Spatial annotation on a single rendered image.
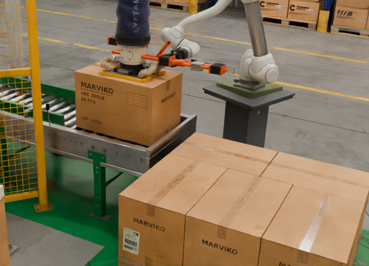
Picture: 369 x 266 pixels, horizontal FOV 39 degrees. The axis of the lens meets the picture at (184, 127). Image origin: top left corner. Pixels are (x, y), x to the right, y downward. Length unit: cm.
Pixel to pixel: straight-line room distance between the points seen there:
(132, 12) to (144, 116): 65
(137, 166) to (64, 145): 56
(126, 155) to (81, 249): 64
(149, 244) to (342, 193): 111
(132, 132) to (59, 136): 50
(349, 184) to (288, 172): 36
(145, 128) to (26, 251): 105
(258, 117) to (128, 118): 106
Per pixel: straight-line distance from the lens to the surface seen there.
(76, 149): 347
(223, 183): 296
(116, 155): 330
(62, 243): 340
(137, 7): 327
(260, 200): 283
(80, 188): 397
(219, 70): 313
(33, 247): 340
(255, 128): 390
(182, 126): 352
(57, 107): 402
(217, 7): 359
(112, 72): 339
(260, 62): 357
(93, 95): 345
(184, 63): 322
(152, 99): 320
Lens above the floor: 195
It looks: 23 degrees down
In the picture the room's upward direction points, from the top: 3 degrees clockwise
